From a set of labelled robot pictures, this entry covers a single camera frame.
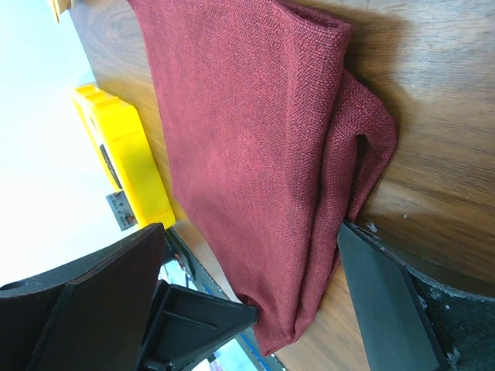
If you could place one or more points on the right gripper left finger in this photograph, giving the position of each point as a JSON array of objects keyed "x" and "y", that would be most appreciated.
[{"x": 88, "y": 314}]

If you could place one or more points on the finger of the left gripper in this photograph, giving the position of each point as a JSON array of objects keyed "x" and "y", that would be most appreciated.
[{"x": 186, "y": 326}]

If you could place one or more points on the dark red cloth napkin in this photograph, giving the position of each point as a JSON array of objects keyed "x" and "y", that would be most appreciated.
[{"x": 271, "y": 142}]

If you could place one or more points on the yellow plastic bin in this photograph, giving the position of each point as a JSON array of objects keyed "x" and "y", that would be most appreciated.
[{"x": 116, "y": 134}]

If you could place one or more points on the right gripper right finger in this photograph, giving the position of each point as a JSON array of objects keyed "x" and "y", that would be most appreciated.
[{"x": 413, "y": 313}]

